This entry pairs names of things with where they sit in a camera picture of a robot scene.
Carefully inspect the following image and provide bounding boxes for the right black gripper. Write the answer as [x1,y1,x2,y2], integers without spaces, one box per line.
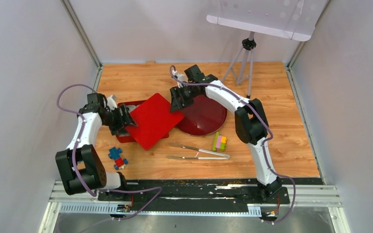
[170,83,198,114]

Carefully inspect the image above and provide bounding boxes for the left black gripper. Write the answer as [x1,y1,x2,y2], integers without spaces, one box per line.
[103,104,138,136]

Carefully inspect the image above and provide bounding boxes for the red chocolate box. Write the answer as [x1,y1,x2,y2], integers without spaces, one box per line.
[116,95,176,150]

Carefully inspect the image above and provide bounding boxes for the red box lid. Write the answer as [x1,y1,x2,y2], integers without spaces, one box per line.
[125,93,184,150]

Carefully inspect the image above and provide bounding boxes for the metal tongs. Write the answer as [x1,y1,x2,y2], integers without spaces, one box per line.
[167,143,230,160]

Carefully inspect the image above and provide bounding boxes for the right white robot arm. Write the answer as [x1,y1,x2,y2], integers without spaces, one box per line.
[169,65,282,203]

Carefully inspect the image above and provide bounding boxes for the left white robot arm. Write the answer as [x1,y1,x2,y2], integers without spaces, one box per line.
[55,93,136,200]

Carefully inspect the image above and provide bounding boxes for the white paper cup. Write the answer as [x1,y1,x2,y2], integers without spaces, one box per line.
[126,105,138,113]

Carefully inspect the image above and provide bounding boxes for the dark red round tray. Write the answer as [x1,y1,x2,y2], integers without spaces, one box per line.
[176,95,228,136]

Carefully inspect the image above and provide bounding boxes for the blue red toy car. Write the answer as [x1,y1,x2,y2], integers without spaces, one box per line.
[108,147,128,170]

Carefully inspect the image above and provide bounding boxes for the green pink toy blocks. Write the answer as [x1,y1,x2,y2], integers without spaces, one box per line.
[212,132,227,151]

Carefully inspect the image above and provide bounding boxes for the grey tripod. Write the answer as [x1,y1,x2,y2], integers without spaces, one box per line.
[221,31,257,99]

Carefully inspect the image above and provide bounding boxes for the white board on tripod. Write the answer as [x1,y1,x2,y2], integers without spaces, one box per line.
[206,0,327,42]

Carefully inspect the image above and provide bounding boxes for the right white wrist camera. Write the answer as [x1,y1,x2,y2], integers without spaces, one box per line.
[173,72,187,88]

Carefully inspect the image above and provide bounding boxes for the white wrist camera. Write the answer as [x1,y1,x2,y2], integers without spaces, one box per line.
[106,95,118,110]
[173,72,187,88]

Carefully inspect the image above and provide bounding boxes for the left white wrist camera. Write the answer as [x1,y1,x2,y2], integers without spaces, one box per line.
[106,95,118,110]

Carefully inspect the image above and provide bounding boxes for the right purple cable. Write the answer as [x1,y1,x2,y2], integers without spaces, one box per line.
[169,65,297,225]

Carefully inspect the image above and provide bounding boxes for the purple cable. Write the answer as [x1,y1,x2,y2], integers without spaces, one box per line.
[56,84,163,222]
[169,65,297,225]

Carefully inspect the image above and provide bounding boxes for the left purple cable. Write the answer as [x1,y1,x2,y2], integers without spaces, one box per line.
[56,84,163,222]

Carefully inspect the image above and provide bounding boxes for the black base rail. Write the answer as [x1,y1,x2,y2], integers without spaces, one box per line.
[96,177,324,215]

